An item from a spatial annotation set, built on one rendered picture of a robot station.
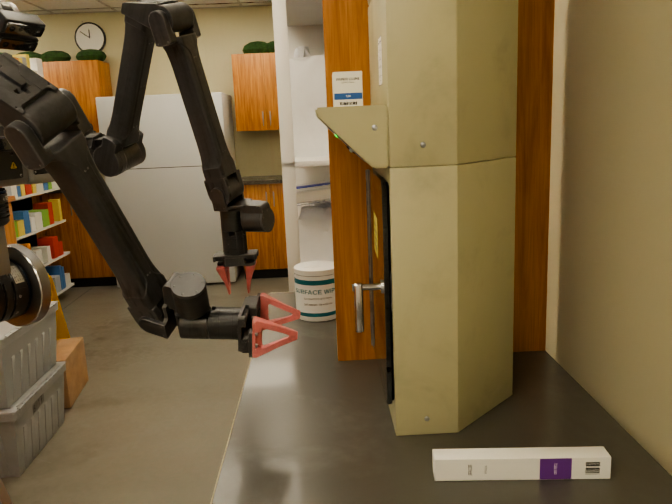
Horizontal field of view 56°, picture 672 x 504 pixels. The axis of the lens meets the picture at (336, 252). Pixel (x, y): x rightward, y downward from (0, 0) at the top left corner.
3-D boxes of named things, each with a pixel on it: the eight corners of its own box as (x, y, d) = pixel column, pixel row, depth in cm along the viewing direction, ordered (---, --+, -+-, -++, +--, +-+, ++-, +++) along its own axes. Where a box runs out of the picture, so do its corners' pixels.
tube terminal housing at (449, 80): (488, 361, 143) (490, 2, 127) (537, 429, 111) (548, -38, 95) (378, 366, 142) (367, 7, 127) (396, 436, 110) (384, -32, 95)
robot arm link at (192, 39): (174, 8, 136) (142, 14, 127) (195, 2, 134) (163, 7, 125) (231, 194, 152) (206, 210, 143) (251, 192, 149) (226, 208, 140)
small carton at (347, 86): (361, 107, 113) (359, 73, 112) (363, 106, 108) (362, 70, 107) (333, 108, 113) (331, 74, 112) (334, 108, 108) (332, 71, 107)
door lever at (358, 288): (384, 333, 111) (383, 328, 113) (383, 281, 109) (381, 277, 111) (354, 334, 111) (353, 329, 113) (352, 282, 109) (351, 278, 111)
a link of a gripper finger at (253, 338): (299, 306, 109) (245, 304, 109) (297, 321, 102) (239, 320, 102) (298, 342, 111) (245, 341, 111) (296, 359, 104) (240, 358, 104)
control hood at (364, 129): (372, 157, 133) (370, 109, 131) (389, 168, 101) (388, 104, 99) (317, 159, 132) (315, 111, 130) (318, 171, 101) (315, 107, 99)
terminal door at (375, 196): (376, 347, 140) (371, 167, 132) (392, 408, 110) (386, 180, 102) (373, 347, 140) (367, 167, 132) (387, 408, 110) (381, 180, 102)
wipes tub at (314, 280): (340, 307, 189) (338, 258, 186) (342, 321, 176) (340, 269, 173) (297, 309, 188) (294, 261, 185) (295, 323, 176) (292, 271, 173)
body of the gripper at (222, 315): (255, 296, 114) (214, 295, 114) (248, 316, 104) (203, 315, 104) (256, 329, 115) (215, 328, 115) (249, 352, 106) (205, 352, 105)
